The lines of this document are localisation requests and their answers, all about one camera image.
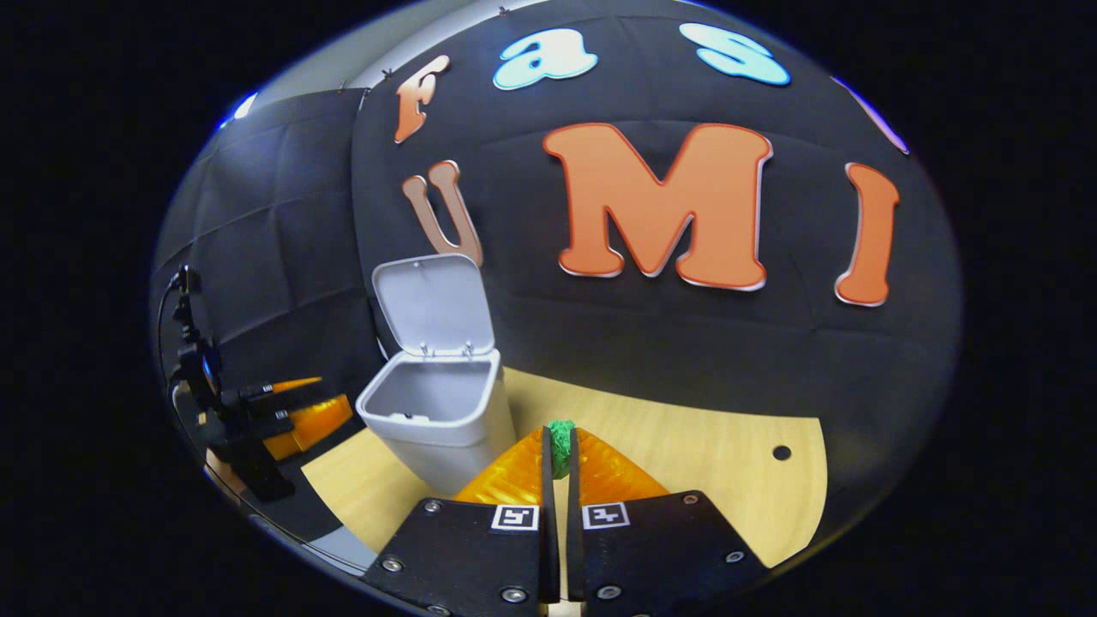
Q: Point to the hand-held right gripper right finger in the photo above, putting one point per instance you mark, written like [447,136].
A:
[660,548]

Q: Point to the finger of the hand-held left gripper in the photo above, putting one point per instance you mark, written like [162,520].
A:
[283,390]
[317,424]

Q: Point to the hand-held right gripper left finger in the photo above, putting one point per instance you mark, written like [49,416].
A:
[463,548]

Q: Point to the white desktop garbage bin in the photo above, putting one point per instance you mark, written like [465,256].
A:
[437,428]

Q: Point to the green paper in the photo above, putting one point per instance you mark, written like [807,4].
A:
[561,446]

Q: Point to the wooden desktop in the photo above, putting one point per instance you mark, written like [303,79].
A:
[711,488]

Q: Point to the black backdrop cloth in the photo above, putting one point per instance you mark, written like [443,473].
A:
[686,360]

